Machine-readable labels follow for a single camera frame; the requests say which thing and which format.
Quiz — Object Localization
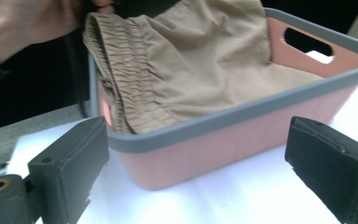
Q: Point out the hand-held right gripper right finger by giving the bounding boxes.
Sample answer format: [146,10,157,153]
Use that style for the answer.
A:
[284,116,358,224]

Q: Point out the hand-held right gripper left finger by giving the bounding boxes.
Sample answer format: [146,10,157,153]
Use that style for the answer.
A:
[27,116,110,224]

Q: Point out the pink basket with grey rim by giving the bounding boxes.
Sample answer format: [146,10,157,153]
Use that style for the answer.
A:
[88,7,358,191]

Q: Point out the beige shorts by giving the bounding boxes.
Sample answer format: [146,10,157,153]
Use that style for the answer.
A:
[82,0,324,135]

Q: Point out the black curtain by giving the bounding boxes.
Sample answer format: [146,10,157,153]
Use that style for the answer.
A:
[260,0,358,35]

